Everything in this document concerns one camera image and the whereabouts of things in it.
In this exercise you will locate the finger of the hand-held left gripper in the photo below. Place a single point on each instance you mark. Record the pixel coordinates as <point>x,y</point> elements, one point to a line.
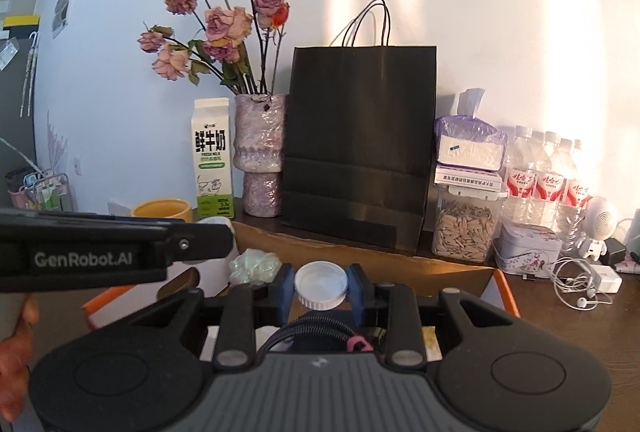
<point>100,217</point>
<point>205,242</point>

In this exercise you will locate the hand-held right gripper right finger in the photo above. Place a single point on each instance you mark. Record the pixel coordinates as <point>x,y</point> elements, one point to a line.
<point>359,294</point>

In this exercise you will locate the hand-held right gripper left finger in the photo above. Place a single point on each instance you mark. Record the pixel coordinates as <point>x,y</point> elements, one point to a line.
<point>282,292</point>

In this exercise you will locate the pale green bag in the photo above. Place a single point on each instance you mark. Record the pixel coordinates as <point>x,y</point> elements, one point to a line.
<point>254,266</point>

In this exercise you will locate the red cardboard box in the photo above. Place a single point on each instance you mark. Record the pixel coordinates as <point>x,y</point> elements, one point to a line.
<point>400,262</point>

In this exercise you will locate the person's left hand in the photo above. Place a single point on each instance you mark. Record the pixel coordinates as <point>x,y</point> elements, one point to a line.
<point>15,362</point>

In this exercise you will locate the yellow ceramic mug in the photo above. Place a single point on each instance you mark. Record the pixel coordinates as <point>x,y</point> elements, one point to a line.
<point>165,210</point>

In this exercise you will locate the white green milk carton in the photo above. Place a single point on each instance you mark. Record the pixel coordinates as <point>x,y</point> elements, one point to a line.
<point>212,162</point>

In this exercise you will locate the purple textured vase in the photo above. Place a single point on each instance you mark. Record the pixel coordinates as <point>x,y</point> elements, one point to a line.
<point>260,152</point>

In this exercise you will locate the clear seed container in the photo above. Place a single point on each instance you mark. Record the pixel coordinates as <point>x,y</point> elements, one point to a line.
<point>465,227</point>

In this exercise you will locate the black paper bag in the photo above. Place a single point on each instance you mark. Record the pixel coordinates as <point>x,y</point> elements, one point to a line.
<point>357,137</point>

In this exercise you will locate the white flat box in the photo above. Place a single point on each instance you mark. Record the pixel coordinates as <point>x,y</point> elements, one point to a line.
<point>467,179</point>

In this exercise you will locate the printed metal tin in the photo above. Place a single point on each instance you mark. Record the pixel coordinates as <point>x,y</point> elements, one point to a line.
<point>527,249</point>

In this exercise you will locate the purple tissue pack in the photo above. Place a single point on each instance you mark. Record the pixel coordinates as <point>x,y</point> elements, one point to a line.
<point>467,139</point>

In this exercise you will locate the pack of water bottles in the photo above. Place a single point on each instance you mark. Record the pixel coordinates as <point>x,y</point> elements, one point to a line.
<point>545,182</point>

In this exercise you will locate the dried pink rose bouquet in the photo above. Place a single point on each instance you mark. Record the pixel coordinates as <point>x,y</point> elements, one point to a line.
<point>225,22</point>

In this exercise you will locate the white charger brick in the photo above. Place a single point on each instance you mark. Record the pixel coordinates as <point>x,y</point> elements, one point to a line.
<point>606,279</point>

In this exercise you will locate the white robot speaker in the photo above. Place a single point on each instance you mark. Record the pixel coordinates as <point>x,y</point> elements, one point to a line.
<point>599,222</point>

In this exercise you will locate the black power adapter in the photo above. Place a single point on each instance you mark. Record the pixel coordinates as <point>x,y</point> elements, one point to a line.
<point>617,252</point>

